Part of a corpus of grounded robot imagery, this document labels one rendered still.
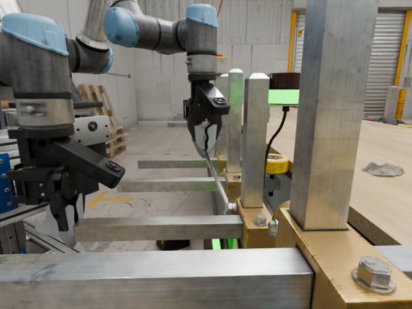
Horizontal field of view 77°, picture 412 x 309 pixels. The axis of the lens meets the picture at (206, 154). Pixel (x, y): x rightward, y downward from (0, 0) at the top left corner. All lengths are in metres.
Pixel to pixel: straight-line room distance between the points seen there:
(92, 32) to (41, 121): 0.67
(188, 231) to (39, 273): 0.28
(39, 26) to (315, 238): 0.41
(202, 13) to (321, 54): 0.49
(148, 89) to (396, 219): 8.40
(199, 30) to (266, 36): 8.01
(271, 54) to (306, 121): 8.39
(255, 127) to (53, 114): 0.31
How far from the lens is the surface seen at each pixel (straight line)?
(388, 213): 0.48
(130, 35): 0.64
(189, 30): 0.67
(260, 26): 8.69
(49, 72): 0.44
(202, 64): 0.64
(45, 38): 0.44
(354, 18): 0.22
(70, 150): 0.44
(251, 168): 0.46
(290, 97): 0.45
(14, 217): 1.02
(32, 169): 0.47
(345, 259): 0.21
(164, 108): 8.57
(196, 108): 0.64
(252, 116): 0.45
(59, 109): 0.44
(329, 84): 0.21
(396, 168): 0.70
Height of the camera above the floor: 1.08
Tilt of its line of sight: 14 degrees down
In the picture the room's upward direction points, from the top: straight up
